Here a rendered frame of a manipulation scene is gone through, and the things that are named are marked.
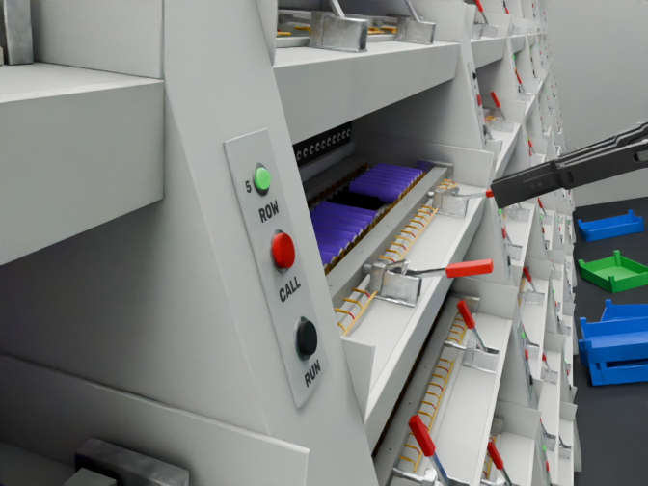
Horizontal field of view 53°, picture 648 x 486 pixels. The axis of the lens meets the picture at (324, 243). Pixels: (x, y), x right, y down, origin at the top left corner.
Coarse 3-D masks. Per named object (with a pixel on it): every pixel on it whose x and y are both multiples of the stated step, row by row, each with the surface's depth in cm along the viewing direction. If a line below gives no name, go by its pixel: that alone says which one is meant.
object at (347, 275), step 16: (432, 176) 83; (416, 192) 75; (400, 208) 68; (416, 208) 71; (432, 208) 74; (384, 224) 63; (400, 224) 65; (368, 240) 58; (384, 240) 59; (352, 256) 54; (368, 256) 54; (384, 256) 58; (400, 256) 59; (336, 272) 50; (352, 272) 51; (336, 288) 47; (352, 288) 51; (336, 304) 47
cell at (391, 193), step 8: (352, 184) 78; (360, 184) 78; (368, 184) 78; (352, 192) 78; (360, 192) 78; (368, 192) 77; (376, 192) 77; (384, 192) 77; (392, 192) 77; (400, 192) 77; (384, 200) 77; (392, 200) 77
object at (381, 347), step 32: (320, 160) 79; (384, 160) 94; (416, 160) 92; (448, 160) 91; (480, 160) 89; (448, 224) 73; (416, 256) 62; (448, 256) 63; (448, 288) 67; (352, 320) 48; (384, 320) 49; (416, 320) 49; (352, 352) 35; (384, 352) 44; (416, 352) 52; (384, 384) 40; (384, 416) 43
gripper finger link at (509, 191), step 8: (536, 168) 71; (544, 168) 70; (512, 176) 72; (520, 176) 71; (528, 176) 71; (496, 184) 73; (504, 184) 72; (512, 184) 72; (520, 184) 72; (496, 192) 73; (504, 192) 72; (512, 192) 72; (520, 192) 72; (536, 192) 71; (544, 192) 71; (496, 200) 73; (504, 200) 73; (512, 200) 72; (520, 200) 72
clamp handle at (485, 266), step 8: (408, 264) 52; (448, 264) 51; (456, 264) 50; (464, 264) 50; (472, 264) 50; (480, 264) 49; (488, 264) 49; (400, 272) 52; (408, 272) 52; (416, 272) 52; (424, 272) 51; (432, 272) 51; (440, 272) 50; (448, 272) 50; (456, 272) 50; (464, 272) 50; (472, 272) 49; (480, 272) 49; (488, 272) 49
